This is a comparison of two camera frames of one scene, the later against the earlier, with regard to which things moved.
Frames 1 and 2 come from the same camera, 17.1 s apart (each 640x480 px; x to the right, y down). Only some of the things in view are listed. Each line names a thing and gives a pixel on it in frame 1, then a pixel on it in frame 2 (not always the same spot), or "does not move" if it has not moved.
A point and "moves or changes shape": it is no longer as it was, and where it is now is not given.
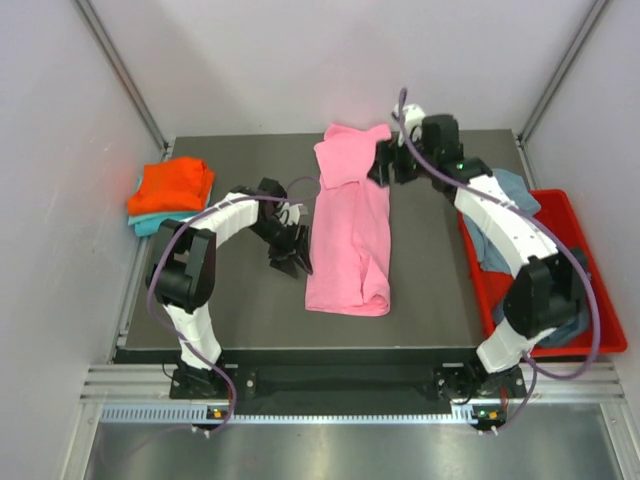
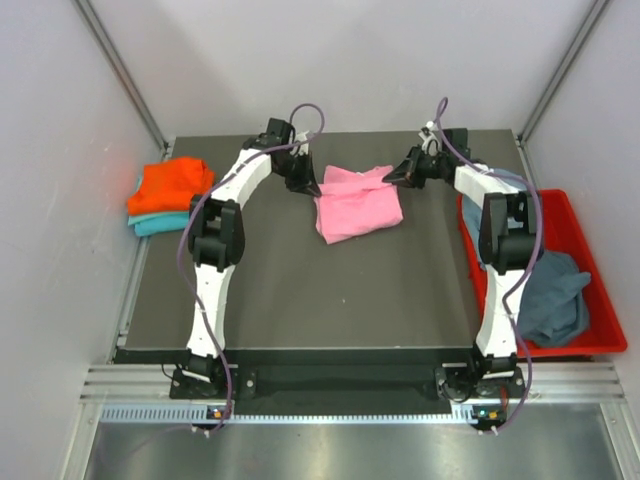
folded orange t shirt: (183, 184) does not move
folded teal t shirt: (149, 224) does not move
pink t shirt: (349, 264) moves or changes shape
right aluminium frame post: (560, 72) does not move
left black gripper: (291, 248) → (305, 181)
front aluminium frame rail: (560, 383) does not move
